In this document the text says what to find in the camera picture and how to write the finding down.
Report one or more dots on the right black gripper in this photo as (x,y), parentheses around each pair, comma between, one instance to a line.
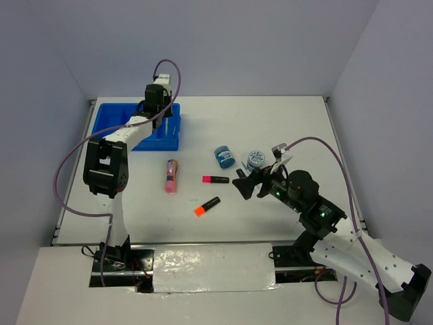
(245,185)

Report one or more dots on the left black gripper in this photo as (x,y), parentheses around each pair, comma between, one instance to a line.
(166,97)

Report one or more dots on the blue thin pen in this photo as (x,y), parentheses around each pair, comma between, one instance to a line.
(244,166)

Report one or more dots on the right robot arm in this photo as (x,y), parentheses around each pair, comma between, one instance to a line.
(330,238)

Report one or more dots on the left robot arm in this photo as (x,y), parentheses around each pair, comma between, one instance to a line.
(106,169)

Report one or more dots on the blue black highlighter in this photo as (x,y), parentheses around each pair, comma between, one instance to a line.
(240,173)

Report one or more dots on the blue slime jar upright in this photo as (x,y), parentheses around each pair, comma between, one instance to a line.
(256,160)

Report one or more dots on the blue slime jar lying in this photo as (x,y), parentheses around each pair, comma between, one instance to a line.
(224,157)

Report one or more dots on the pink black highlighter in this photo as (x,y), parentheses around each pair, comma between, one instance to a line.
(214,179)

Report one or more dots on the blue compartment tray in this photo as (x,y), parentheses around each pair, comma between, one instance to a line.
(111,114)

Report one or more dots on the orange black highlighter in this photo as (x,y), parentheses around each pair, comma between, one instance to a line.
(206,206)

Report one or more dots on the pink crayon tube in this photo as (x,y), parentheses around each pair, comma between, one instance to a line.
(170,185)

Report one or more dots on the silver foil plate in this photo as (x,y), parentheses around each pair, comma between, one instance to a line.
(211,268)

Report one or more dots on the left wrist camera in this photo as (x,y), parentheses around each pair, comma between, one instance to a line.
(163,80)

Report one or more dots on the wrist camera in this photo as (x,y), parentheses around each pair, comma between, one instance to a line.
(282,156)
(163,80)

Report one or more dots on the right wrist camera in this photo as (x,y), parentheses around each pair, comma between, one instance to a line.
(282,156)

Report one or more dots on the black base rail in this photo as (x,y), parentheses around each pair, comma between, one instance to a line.
(291,266)

